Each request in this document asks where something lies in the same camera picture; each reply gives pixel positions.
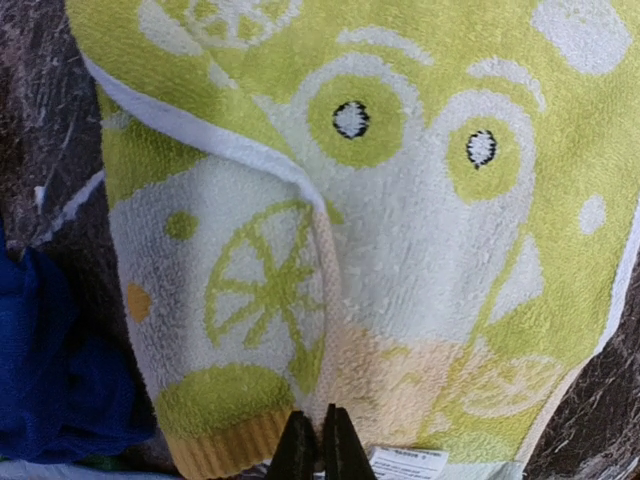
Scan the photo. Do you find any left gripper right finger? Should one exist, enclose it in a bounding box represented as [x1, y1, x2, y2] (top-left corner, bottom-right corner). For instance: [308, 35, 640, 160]
[322, 404, 376, 480]

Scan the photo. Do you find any yellow green patterned towel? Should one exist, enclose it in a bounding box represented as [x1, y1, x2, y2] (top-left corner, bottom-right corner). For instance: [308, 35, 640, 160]
[66, 1, 639, 479]

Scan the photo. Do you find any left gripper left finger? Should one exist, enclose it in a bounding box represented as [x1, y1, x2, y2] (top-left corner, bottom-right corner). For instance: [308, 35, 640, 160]
[265, 411, 318, 480]

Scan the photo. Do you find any light blue crumpled towel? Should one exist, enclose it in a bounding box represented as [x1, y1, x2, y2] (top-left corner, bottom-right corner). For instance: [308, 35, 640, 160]
[1, 461, 176, 480]

